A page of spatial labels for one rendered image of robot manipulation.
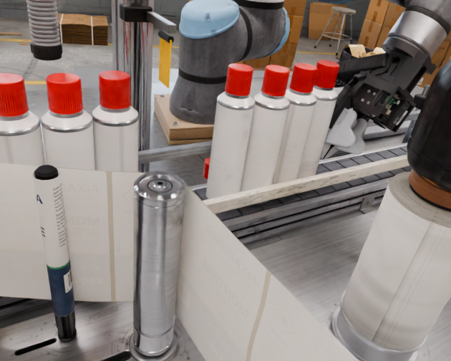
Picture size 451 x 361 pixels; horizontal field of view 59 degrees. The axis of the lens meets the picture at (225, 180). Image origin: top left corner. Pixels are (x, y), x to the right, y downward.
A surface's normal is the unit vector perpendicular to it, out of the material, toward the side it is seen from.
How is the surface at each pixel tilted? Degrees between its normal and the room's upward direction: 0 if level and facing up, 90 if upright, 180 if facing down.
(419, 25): 64
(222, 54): 91
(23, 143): 90
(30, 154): 90
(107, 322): 0
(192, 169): 0
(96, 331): 0
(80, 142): 90
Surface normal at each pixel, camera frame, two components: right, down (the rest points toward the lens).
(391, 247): -0.85, 0.20
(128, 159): 0.66, 0.47
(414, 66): -0.68, -0.27
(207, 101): 0.20, 0.29
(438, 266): -0.18, 0.52
